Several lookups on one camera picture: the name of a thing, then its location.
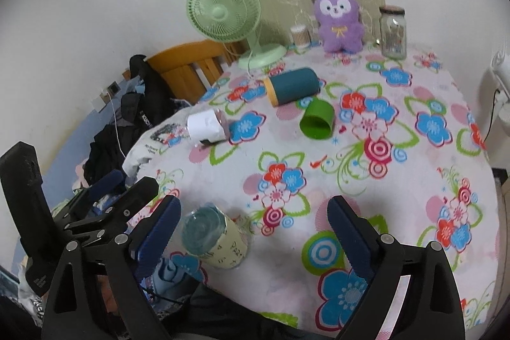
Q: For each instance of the purple plush toy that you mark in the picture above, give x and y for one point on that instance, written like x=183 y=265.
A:
x=338 y=33

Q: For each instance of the dark cloth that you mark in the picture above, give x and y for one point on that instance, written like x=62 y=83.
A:
x=223 y=310

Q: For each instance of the wooden chair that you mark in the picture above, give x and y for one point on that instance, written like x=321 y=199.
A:
x=179 y=69

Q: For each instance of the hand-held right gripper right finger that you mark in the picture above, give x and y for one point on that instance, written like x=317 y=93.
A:
x=350 y=236

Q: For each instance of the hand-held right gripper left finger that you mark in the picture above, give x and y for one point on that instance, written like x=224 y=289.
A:
x=157 y=232

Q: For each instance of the floral tablecloth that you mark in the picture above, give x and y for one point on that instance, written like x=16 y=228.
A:
x=279 y=149

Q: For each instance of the blue patterned cloth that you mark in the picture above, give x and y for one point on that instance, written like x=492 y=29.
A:
x=167 y=278

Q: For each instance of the green plastic cup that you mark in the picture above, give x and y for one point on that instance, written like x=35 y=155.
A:
x=316 y=121

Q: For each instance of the cream printed glass cup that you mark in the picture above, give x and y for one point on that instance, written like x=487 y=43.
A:
x=223 y=240

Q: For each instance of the black jacket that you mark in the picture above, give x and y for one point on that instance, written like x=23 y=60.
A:
x=147 y=101

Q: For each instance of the small cotton swab container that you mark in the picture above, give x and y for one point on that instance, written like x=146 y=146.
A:
x=300 y=36

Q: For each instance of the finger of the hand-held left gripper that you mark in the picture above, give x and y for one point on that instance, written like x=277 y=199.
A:
x=106 y=181
x=137 y=192

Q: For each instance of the white appliance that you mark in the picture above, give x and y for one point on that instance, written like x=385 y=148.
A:
x=498 y=89

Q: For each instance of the clear glass jar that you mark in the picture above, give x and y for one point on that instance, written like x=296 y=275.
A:
x=393 y=33

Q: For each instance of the wall socket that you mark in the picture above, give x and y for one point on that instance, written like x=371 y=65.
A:
x=113 y=88

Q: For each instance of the teal cup with yellow rim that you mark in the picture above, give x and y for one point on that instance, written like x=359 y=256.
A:
x=293 y=85

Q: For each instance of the green desk fan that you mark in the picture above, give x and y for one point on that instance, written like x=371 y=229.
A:
x=218 y=11

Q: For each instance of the white printed cloth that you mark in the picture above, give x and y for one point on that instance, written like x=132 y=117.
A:
x=159 y=139

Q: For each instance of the white paper-wrapped cup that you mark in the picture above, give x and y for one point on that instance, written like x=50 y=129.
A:
x=203 y=127

